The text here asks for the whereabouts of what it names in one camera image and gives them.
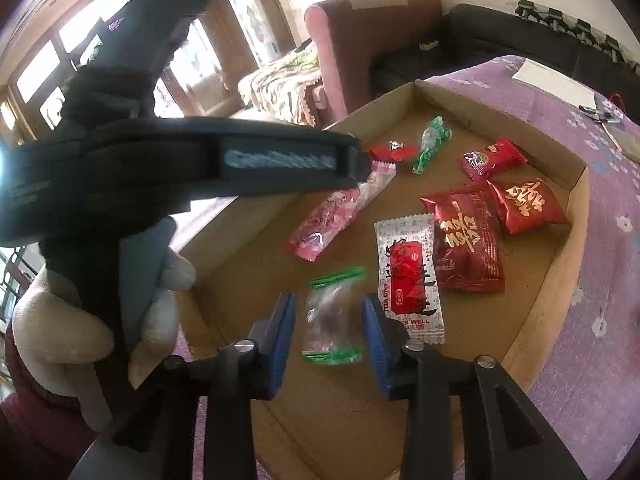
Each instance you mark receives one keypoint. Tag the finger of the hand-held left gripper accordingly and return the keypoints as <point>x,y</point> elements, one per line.
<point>280,160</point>

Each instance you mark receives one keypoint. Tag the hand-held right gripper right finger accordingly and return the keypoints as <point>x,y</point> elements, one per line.
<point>380,345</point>

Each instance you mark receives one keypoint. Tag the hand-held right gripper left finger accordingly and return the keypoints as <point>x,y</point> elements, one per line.
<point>280,345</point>

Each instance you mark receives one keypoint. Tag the clear packet with green ends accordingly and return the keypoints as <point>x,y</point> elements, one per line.
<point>332,320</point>

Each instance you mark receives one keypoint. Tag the long pink snack packet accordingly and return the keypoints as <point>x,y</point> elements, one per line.
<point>330,215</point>

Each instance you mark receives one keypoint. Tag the white packet with red label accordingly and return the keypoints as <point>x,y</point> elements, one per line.
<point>407,265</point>

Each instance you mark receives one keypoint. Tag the cardboard box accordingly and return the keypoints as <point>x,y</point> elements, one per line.
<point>325,435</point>

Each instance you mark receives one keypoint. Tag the small red candy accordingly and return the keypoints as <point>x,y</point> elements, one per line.
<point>390,151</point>

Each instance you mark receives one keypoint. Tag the dark red gold-print packet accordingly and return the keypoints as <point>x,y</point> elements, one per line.
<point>467,250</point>
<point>530,205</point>

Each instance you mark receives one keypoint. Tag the green clear candy wrapper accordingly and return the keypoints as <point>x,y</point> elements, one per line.
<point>430,142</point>

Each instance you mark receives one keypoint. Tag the bright red snack packet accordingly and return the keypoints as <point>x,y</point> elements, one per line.
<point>495,157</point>

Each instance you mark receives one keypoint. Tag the person's left hand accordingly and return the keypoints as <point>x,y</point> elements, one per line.
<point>65,330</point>

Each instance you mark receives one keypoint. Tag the wooden framed window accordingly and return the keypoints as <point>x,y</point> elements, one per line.
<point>40,70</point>

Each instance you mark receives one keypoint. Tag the printed blanket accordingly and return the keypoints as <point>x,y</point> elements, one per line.
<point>285,80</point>

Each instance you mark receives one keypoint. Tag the maroon armchair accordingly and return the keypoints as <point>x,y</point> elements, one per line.
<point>345,50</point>

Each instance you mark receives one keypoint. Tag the wooden door with patterned glass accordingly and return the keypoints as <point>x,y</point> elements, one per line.
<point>250,20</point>

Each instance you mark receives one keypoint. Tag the beige tape strip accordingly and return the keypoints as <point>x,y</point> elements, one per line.
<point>367,2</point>

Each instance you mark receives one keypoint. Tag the black sofa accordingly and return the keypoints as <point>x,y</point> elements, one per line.
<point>475,30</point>

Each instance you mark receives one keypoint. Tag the white paper sheet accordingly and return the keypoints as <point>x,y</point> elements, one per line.
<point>555,82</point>

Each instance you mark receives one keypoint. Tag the black pen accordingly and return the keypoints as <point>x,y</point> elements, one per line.
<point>597,112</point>

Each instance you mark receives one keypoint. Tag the brown notebook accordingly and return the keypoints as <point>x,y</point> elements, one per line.
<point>627,142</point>

